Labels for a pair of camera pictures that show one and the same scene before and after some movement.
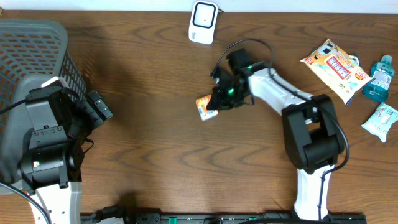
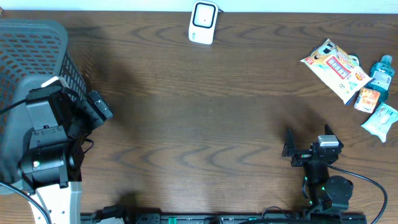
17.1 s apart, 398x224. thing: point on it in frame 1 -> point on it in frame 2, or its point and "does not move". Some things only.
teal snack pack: x=383 y=117 does not move
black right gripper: x=217 y=101 -> x=302 y=156
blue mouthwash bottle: x=377 y=89 does not move
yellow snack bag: x=340 y=69 does not move
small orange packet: x=206 y=114 -> x=367 y=100
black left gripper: x=86 y=109 does not move
